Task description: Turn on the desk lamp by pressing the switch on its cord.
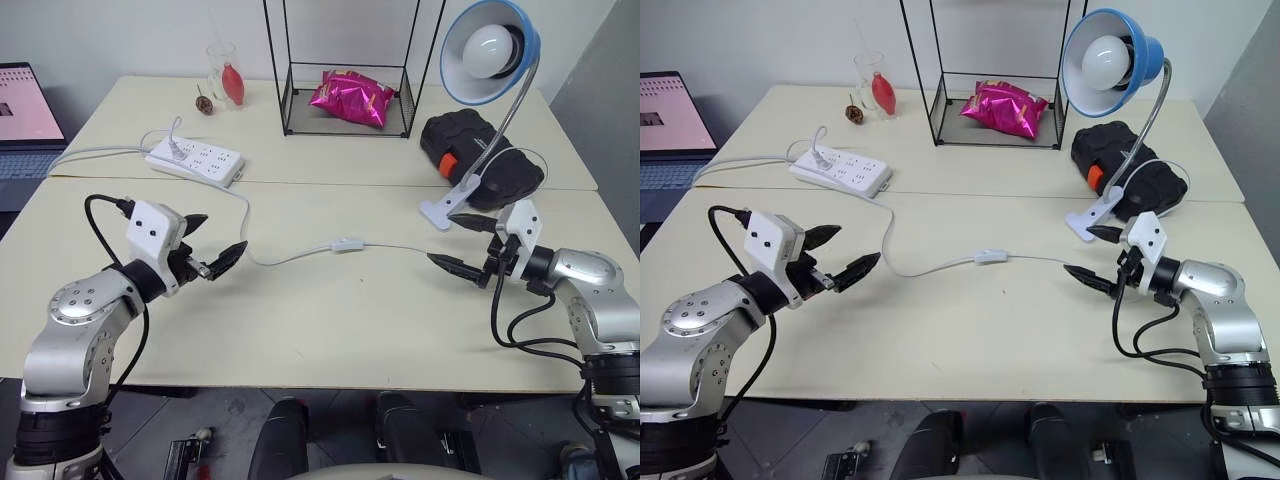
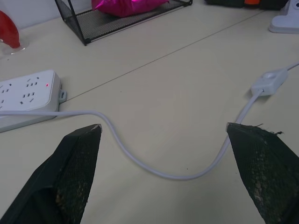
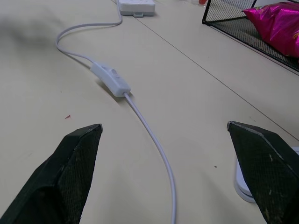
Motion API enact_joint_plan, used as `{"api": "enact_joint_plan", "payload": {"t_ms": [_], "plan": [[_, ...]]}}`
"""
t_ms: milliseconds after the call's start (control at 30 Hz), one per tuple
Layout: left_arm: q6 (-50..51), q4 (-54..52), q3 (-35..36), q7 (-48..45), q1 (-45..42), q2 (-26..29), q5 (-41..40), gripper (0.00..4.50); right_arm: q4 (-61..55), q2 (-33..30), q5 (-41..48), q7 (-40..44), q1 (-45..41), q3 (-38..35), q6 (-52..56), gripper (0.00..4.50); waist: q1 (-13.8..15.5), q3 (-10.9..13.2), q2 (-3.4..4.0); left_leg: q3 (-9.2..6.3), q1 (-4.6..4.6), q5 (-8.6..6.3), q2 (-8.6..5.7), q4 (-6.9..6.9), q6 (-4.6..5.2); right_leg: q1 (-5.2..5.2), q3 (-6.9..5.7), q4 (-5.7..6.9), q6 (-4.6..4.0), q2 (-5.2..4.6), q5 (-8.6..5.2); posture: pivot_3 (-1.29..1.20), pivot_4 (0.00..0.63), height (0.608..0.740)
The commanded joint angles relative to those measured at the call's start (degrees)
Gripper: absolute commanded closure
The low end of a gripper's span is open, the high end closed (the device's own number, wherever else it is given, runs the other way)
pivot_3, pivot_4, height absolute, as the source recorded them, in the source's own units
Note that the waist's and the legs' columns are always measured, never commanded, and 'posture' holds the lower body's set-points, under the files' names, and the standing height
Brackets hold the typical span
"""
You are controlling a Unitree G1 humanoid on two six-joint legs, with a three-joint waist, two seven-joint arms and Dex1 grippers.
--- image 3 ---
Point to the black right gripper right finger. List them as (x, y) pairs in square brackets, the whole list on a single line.
[(268, 172)]

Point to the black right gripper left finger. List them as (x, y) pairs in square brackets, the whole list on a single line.
[(58, 184)]

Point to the white round object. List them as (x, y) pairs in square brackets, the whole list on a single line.
[(243, 186)]

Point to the magenta foil snack bag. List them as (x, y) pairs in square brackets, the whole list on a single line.
[(275, 25)]

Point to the small red object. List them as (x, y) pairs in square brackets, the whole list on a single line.
[(202, 2)]

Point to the white power strip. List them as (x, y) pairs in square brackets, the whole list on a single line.
[(137, 6)]

